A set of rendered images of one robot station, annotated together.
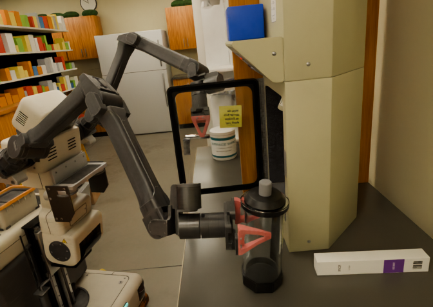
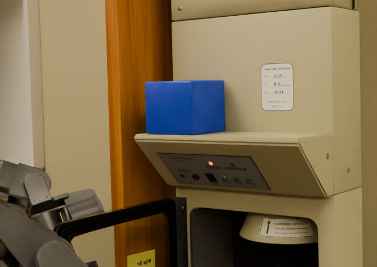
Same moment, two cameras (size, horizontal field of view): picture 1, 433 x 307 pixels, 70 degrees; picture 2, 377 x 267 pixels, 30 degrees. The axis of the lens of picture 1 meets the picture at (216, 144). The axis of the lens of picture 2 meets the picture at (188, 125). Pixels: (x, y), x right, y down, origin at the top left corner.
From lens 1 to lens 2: 0.90 m
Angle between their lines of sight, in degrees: 55
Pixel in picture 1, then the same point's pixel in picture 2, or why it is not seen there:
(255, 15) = (217, 97)
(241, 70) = (132, 185)
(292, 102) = (339, 225)
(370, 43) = not seen: hidden behind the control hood
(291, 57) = (338, 161)
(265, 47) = (322, 147)
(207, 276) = not seen: outside the picture
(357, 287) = not seen: outside the picture
